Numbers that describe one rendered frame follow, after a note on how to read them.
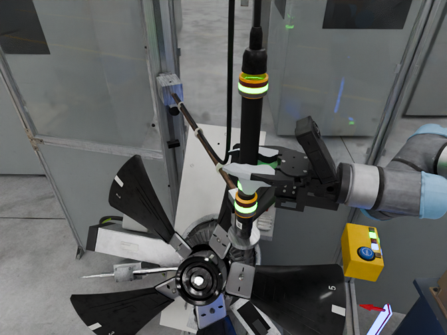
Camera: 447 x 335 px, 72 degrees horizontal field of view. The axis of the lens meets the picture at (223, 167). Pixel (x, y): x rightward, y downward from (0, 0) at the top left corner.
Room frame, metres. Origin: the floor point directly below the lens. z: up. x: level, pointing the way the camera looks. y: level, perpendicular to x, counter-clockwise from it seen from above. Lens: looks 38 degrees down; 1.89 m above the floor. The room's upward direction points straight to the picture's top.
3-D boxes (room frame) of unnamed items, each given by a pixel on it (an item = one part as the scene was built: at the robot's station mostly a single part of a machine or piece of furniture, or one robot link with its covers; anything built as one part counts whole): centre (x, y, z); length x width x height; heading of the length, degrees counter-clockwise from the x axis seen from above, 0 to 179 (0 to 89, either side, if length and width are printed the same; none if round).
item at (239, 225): (0.44, -0.04, 1.55); 0.04 x 0.04 x 0.46
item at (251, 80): (0.44, -0.04, 1.70); 0.04 x 0.04 x 0.03
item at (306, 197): (0.42, -0.15, 1.53); 0.12 x 0.08 x 0.09; 77
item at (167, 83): (1.02, 0.19, 1.44); 0.10 x 0.07 x 0.09; 22
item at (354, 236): (0.65, -0.46, 1.02); 0.16 x 0.10 x 0.11; 167
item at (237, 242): (0.45, -0.04, 1.40); 0.09 x 0.07 x 0.10; 22
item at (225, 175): (0.73, 0.07, 1.44); 0.54 x 0.01 x 0.01; 22
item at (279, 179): (0.41, -0.09, 1.56); 0.09 x 0.05 x 0.02; 87
